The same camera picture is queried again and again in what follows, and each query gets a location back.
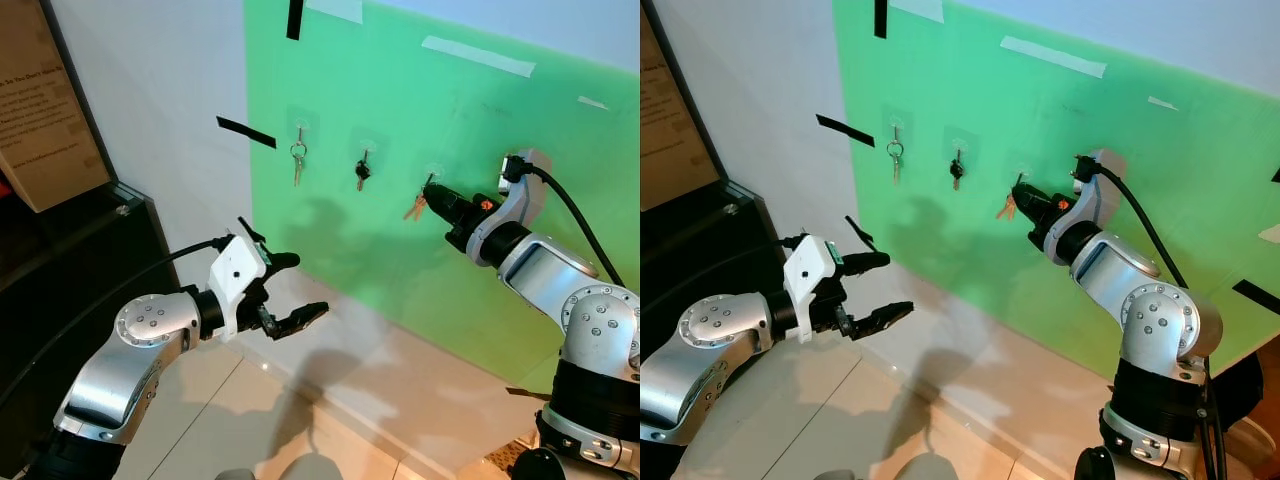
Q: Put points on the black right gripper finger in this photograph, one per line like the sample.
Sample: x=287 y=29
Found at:
x=448 y=210
x=1033 y=210
x=444 y=193
x=1030 y=193

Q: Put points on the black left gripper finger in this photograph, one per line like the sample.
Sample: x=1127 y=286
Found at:
x=882 y=322
x=300 y=323
x=866 y=261
x=283 y=261

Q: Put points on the gold keys bunch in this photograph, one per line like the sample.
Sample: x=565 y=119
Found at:
x=1005 y=208
x=413 y=208

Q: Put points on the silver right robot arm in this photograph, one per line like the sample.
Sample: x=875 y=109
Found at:
x=560 y=275
x=1140 y=275

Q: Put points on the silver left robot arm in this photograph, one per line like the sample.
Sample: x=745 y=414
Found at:
x=110 y=385
x=690 y=385

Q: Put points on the black tape strip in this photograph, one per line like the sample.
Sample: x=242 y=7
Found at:
x=845 y=130
x=295 y=18
x=1258 y=297
x=858 y=230
x=881 y=18
x=246 y=132
x=250 y=230

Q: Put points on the black-headed key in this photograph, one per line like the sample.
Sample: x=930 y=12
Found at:
x=957 y=172
x=362 y=172

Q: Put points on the long white tape strip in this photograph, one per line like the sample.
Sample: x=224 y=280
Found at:
x=1053 y=56
x=478 y=56

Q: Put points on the grey robot right leg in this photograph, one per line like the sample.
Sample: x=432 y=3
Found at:
x=918 y=468
x=312 y=468

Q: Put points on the grey robot leg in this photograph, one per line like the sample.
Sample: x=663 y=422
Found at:
x=235 y=475
x=312 y=468
x=838 y=475
x=918 y=468

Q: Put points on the short white tape strip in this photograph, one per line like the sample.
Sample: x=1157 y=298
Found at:
x=1163 y=103
x=593 y=102

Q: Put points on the black cabinet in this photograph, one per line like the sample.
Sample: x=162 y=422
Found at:
x=690 y=250
x=60 y=270

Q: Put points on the grey robot left leg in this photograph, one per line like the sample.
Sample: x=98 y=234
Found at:
x=838 y=475
x=235 y=475

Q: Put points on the wide white tape strip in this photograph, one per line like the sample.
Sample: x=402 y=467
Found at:
x=335 y=9
x=918 y=9

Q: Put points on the brown cardboard box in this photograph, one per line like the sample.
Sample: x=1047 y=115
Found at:
x=45 y=120
x=670 y=130

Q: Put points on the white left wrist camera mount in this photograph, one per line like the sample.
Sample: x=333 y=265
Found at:
x=805 y=270
x=232 y=275

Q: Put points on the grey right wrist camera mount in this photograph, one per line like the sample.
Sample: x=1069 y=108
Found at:
x=515 y=210
x=1095 y=205

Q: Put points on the green wall board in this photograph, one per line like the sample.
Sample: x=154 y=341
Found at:
x=400 y=270
x=950 y=260

